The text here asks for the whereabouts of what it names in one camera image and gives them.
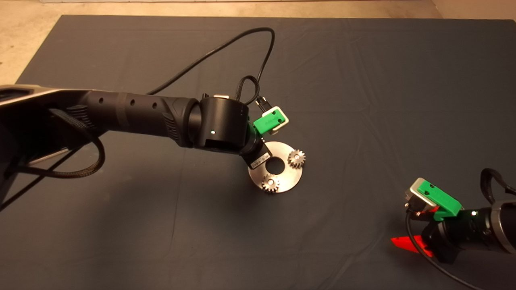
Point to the small steel planetary gear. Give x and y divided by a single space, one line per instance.
270 183
296 159

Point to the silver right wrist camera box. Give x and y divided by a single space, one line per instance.
417 191

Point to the dark grey table cloth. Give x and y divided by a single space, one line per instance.
363 80

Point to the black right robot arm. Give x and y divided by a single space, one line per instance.
506 225

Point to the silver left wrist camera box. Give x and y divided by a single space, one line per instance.
284 119

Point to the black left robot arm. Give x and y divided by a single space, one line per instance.
141 112

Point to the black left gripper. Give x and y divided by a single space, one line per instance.
258 155

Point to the green left camera mount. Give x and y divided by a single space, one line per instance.
268 121

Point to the round steel carrier plate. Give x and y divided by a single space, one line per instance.
289 179

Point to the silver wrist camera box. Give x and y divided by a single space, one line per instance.
417 191
284 119

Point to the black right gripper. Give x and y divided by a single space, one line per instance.
455 235

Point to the green right camera mount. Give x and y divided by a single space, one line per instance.
443 199

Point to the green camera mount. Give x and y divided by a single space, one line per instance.
443 199
268 121

